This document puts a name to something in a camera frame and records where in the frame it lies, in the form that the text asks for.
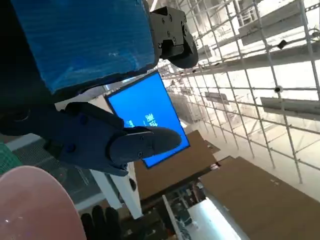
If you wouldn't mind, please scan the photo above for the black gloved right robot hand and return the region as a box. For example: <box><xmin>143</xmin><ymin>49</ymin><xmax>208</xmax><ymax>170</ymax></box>
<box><xmin>80</xmin><ymin>204</ymin><xmax>123</xmax><ymax>240</ymax></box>

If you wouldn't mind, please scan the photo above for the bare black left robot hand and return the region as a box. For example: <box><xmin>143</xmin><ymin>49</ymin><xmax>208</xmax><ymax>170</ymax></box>
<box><xmin>0</xmin><ymin>0</ymin><xmax>200</xmax><ymax>177</ymax></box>

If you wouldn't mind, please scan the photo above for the pink bowl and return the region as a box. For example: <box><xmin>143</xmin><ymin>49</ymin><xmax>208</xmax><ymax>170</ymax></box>
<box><xmin>0</xmin><ymin>165</ymin><xmax>87</xmax><ymax>240</ymax></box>

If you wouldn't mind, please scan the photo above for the blue monitor screen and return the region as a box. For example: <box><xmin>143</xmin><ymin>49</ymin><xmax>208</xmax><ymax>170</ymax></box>
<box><xmin>104</xmin><ymin>70</ymin><xmax>191</xmax><ymax>169</ymax></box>

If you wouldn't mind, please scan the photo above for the green cutting mat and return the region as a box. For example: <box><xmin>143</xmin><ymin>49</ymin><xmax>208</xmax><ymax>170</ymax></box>
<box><xmin>0</xmin><ymin>141</ymin><xmax>23</xmax><ymax>176</ymax></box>

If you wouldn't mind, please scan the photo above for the white rope net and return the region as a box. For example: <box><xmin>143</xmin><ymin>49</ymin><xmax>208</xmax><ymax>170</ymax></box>
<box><xmin>147</xmin><ymin>0</ymin><xmax>320</xmax><ymax>186</ymax></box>

